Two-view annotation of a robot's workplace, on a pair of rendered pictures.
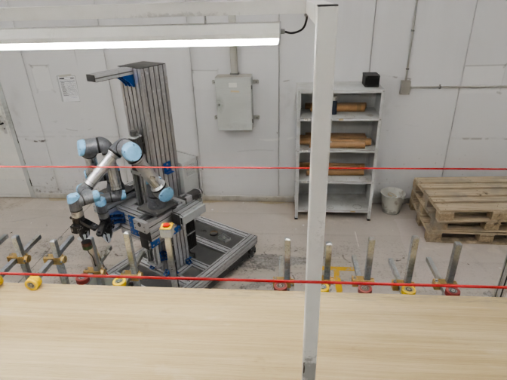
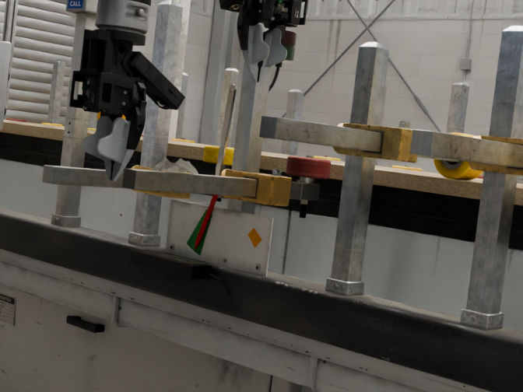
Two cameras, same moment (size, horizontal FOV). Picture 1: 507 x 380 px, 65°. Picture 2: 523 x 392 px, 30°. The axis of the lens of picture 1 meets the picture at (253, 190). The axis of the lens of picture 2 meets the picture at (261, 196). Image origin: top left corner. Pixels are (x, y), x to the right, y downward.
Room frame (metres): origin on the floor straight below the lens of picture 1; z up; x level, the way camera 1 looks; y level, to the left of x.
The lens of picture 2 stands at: (3.48, 2.13, 0.92)
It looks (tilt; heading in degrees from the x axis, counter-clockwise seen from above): 3 degrees down; 218
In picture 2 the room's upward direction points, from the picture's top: 7 degrees clockwise
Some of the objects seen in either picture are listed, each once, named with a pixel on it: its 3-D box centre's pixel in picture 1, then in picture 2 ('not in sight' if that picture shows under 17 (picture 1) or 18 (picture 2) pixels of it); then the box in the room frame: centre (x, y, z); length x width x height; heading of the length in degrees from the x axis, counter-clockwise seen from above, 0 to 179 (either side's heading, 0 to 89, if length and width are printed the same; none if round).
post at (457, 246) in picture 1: (450, 274); not in sight; (1.93, -1.19, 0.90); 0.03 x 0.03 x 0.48; 85
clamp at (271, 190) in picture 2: (94, 272); (254, 187); (2.13, 1.07, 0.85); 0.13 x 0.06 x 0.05; 85
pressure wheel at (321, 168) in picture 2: (84, 283); (306, 186); (2.02, 1.10, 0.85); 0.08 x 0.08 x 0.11
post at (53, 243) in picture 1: (61, 269); (356, 193); (2.16, 1.30, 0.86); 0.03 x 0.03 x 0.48; 85
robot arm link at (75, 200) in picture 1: (75, 202); not in sight; (2.22, 1.12, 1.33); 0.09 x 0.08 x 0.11; 128
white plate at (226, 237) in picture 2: (106, 281); (215, 236); (2.16, 1.02, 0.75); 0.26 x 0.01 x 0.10; 85
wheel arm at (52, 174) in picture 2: (132, 271); (145, 182); (2.16, 0.83, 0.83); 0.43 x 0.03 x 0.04; 175
